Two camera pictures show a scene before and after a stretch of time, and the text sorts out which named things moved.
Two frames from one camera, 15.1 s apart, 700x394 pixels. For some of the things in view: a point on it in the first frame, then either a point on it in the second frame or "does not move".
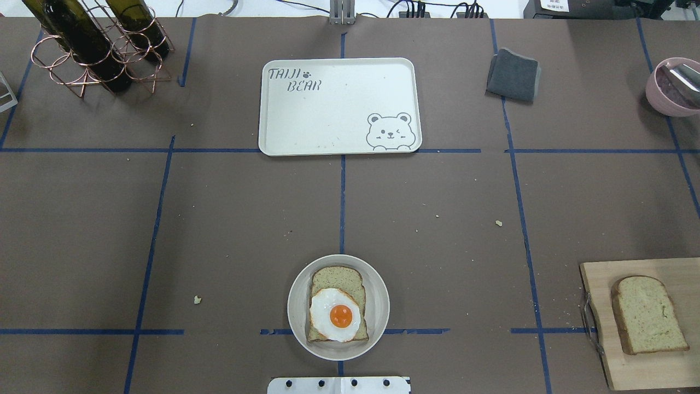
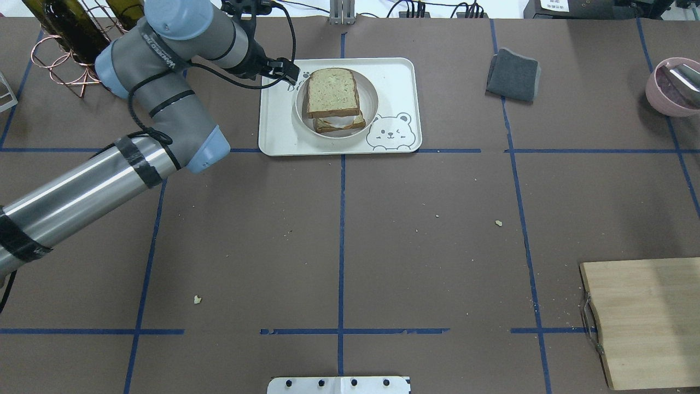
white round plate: x=338 y=307 -> x=368 y=102
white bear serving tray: x=339 y=106 does not move
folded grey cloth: x=514 y=76 does not move
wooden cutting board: x=677 y=369 does not move
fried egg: x=335 y=315 -> x=339 y=121
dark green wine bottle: x=71 y=23 does not move
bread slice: x=337 y=305 -> x=321 y=126
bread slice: x=645 y=316 -> x=332 y=92
